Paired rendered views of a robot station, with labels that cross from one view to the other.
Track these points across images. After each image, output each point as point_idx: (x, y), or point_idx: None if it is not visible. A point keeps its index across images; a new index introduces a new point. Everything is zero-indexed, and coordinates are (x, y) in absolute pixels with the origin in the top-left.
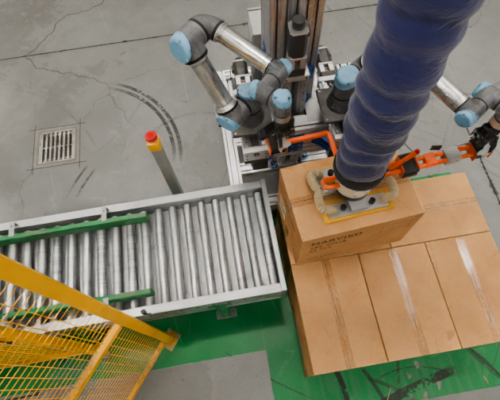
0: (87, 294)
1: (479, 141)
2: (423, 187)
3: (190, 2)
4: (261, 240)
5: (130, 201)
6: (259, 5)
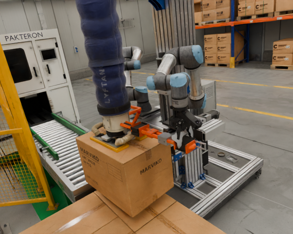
0: (52, 148)
1: (170, 121)
2: (205, 228)
3: (238, 125)
4: None
5: None
6: (273, 139)
